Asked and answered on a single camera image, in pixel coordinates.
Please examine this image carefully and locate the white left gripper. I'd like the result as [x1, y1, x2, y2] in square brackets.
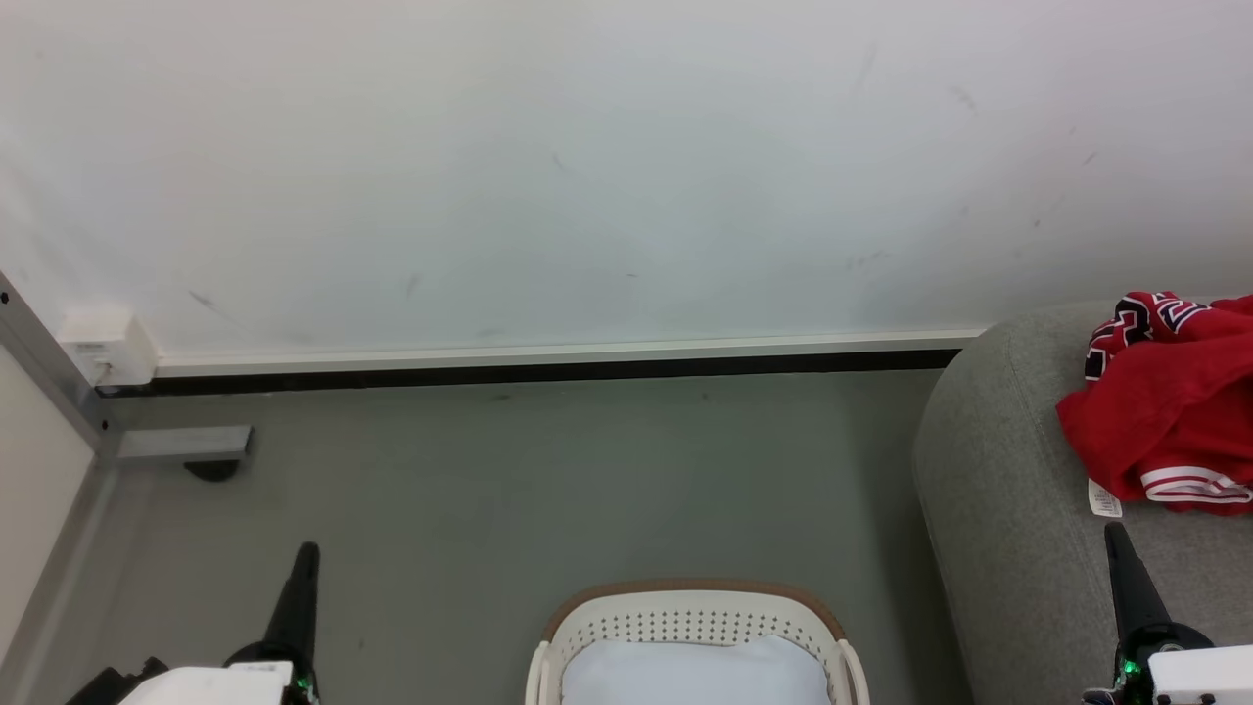
[122, 542, 321, 705]

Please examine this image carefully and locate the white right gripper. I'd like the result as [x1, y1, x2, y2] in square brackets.
[1106, 523, 1253, 705]

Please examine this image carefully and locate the red jersey garment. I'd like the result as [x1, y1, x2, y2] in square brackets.
[1055, 291, 1253, 518]

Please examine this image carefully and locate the grey fabric sofa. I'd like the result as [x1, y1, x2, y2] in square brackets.
[912, 299, 1253, 705]

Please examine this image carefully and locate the white cloth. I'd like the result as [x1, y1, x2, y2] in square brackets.
[560, 634, 835, 705]

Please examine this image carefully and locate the grey metal table leg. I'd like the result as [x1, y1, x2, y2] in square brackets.
[0, 272, 123, 705]

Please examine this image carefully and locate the white and black baseboard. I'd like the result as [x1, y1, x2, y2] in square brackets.
[96, 330, 988, 398]

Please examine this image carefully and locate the white laundry basket brown rim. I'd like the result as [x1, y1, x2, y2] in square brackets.
[525, 578, 872, 705]

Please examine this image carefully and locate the grey metal foot bracket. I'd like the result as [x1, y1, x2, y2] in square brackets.
[117, 425, 255, 463]

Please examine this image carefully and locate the white wall box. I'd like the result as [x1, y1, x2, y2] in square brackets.
[59, 311, 160, 387]

